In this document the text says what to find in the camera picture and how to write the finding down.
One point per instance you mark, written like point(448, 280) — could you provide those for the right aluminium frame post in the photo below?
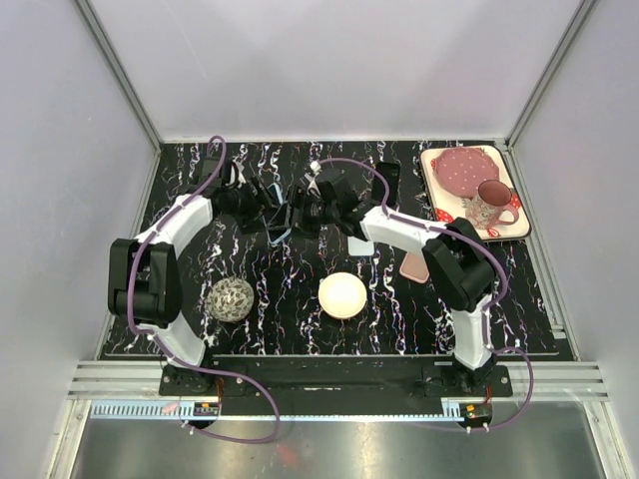
point(567, 40)

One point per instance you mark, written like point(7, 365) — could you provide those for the cream rectangular tray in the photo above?
point(448, 207)

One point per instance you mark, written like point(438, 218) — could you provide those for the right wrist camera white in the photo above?
point(311, 175)

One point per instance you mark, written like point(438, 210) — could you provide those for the aluminium front rail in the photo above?
point(553, 381)

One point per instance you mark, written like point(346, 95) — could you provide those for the light blue phone case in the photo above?
point(278, 221)

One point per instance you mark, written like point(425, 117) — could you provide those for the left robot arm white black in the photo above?
point(144, 285)

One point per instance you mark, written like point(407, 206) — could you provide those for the aluminium frame post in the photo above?
point(109, 54)
point(567, 40)

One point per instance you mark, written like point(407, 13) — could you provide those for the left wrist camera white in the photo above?
point(236, 176)

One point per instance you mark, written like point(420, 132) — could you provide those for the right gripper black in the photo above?
point(300, 203)

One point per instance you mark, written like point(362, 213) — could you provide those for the white cable duct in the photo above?
point(190, 410)

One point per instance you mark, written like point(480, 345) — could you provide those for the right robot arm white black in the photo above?
point(458, 263)

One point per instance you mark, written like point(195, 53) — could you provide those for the leaf patterned bowl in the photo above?
point(231, 300)

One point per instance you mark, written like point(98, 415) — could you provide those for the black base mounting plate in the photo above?
point(301, 386)

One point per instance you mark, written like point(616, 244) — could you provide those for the white round bowl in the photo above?
point(342, 295)

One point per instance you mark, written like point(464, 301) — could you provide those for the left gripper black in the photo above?
point(251, 222)

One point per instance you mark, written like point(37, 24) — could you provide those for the left aluminium frame post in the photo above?
point(109, 54)

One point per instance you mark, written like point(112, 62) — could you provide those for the pink dotted plate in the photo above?
point(461, 170)

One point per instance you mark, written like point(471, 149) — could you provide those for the pink mug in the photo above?
point(491, 206)

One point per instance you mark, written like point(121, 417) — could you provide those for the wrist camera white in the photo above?
point(311, 175)
point(236, 176)

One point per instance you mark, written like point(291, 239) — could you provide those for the pink phone case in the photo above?
point(414, 268)

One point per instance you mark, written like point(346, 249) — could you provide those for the light blue smartphone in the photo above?
point(360, 248)

